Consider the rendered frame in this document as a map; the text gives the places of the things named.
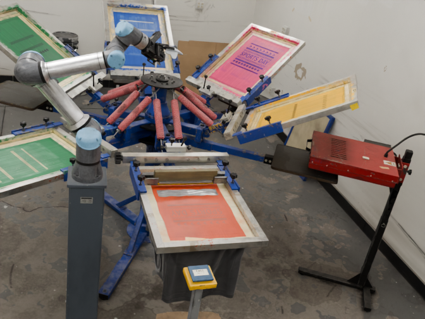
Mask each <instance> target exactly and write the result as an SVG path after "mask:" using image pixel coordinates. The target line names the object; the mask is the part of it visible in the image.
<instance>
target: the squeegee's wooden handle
mask: <svg viewBox="0 0 425 319"><path fill-rule="evenodd" d="M217 174H218V171H217V169H177V170H154V178H159V179H158V183H159V182H161V181H191V180H212V182H213V180H214V177H217Z"/></svg>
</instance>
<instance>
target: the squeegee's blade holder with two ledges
mask: <svg viewBox="0 0 425 319"><path fill-rule="evenodd" d="M191 183H212V180H191V181H161V182H159V184H191Z"/></svg>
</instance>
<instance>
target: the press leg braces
mask: <svg viewBox="0 0 425 319"><path fill-rule="evenodd" d="M135 200H137V197H136V195H134V196H132V197H129V198H128V199H125V200H123V201H121V202H116V203H113V205H114V206H115V207H117V208H118V209H119V210H123V209H125V208H126V206H125V205H126V204H128V203H131V202H133V201H135ZM144 217H145V215H144V212H143V209H142V207H141V209H140V213H139V216H138V218H137V222H136V224H135V228H134V230H133V234H132V237H131V239H130V243H129V245H128V247H127V248H126V250H125V252H124V253H123V254H125V255H129V256H133V254H134V252H135V251H136V249H137V247H135V244H136V241H137V238H138V236H139V232H140V229H141V226H142V223H143V221H144Z"/></svg>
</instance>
